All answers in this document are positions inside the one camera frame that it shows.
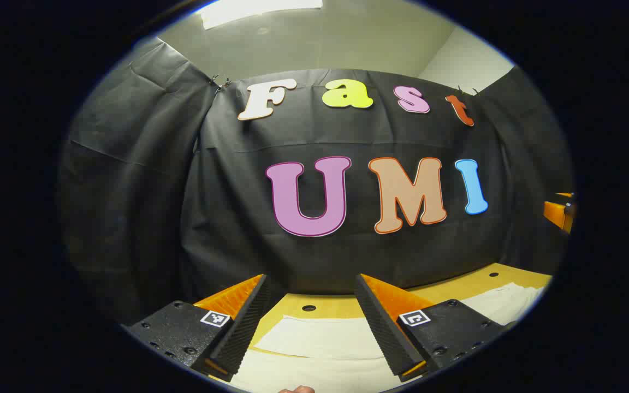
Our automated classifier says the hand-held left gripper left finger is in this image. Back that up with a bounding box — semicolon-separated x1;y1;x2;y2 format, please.
127;274;269;382

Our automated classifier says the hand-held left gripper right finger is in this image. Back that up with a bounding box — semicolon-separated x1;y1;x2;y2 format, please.
355;274;506;382

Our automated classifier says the black backdrop cloth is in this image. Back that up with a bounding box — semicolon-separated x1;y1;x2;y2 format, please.
58;37;574;328

